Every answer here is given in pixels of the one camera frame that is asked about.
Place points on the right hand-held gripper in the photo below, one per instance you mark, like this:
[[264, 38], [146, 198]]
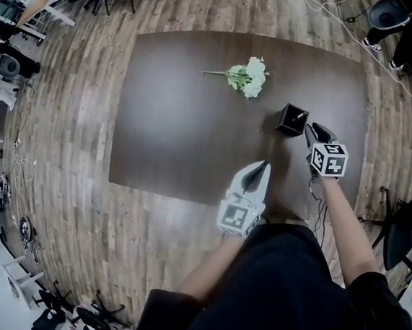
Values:
[[330, 161]]

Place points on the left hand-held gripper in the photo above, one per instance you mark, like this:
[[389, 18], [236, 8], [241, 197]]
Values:
[[234, 217]]

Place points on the black square vase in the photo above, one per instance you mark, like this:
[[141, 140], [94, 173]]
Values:
[[285, 125]]

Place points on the person's right forearm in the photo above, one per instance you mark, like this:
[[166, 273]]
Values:
[[346, 227]]

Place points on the person's left forearm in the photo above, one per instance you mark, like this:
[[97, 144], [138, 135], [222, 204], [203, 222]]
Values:
[[212, 269]]

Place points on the white artificial flower bouquet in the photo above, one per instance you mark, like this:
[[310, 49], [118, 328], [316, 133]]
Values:
[[252, 78]]

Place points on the person's black shirt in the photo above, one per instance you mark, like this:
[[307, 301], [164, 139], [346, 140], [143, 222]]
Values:
[[269, 292]]

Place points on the black mesh office chair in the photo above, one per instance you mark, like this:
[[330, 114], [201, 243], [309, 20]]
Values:
[[401, 236]]

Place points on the black rounded backpack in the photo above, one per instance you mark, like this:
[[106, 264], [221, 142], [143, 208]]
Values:
[[389, 12], [7, 65]]

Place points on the small white table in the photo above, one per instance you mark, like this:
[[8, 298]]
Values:
[[20, 283]]

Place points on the long wooden desk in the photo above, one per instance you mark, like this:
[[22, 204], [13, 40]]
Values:
[[36, 6]]

